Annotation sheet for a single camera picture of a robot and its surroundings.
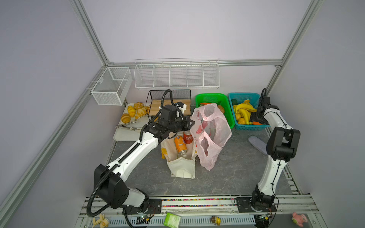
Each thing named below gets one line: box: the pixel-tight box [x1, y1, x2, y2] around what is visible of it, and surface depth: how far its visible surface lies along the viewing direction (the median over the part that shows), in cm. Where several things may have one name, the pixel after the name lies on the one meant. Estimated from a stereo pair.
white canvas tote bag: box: [160, 135, 198, 180], surface depth 83 cm
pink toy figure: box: [291, 211, 308, 228], surface depth 69 cm
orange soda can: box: [173, 135, 188, 156], surface depth 93 cm
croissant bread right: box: [133, 101, 150, 120], surface depth 118 cm
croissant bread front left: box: [120, 113, 131, 124], surface depth 111 cm
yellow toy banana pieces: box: [92, 213, 110, 228], surface depth 69 cm
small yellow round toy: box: [216, 217, 221, 227], surface depth 69 cm
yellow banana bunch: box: [232, 99, 258, 125], surface depth 107 cm
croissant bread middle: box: [127, 105, 137, 118], surface depth 118 cm
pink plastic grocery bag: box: [189, 103, 232, 171], surface depth 73 cm
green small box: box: [163, 211, 181, 228], surface depth 69 cm
